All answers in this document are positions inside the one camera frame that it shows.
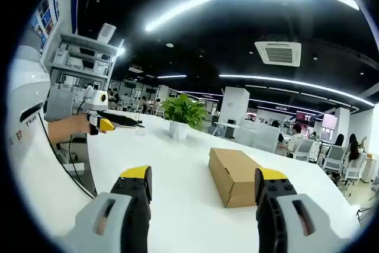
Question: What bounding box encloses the chest device cable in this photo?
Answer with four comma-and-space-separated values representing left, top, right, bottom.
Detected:
37, 113, 97, 200

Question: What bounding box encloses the ceiling air conditioner vent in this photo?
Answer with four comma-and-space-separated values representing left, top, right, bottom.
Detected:
253, 40, 302, 66

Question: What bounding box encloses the translucent desk divider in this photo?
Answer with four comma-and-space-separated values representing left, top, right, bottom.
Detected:
235, 119, 281, 150

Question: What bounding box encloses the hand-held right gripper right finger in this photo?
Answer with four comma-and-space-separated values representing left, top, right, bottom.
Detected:
254, 166, 352, 253

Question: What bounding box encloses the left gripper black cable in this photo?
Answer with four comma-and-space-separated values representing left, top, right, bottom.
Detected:
68, 100, 87, 183

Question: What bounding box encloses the blue white wall poster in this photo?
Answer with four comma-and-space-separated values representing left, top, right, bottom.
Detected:
29, 0, 62, 49

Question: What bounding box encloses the person in white shirt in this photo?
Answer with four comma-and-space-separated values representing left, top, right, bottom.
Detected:
5, 116, 98, 236

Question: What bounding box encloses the long thin ceiling light strip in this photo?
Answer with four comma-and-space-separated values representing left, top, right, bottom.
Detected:
219, 73, 375, 106

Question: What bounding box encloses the brown cardboard shoe box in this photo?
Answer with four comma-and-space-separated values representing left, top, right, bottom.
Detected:
208, 147, 266, 209

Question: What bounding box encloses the grey storage shelf rack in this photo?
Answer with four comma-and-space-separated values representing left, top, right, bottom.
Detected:
44, 32, 125, 120

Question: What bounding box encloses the small pink screen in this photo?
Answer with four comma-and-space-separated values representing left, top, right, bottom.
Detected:
321, 113, 338, 129

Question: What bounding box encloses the green potted plant white pot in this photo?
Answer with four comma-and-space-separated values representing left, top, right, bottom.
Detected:
159, 94, 210, 140

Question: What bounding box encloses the white office chair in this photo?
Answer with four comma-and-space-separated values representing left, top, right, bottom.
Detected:
322, 145, 346, 174
294, 139, 314, 162
342, 158, 367, 182

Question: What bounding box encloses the person's left hand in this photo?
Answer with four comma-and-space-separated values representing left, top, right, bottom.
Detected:
73, 114, 91, 142

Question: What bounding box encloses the white square pillar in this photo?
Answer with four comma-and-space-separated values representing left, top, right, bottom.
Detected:
221, 86, 250, 123

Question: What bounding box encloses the red wall screen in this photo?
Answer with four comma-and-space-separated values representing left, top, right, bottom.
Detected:
296, 110, 316, 123

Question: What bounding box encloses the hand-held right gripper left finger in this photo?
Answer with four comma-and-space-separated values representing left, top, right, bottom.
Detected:
63, 165, 153, 253

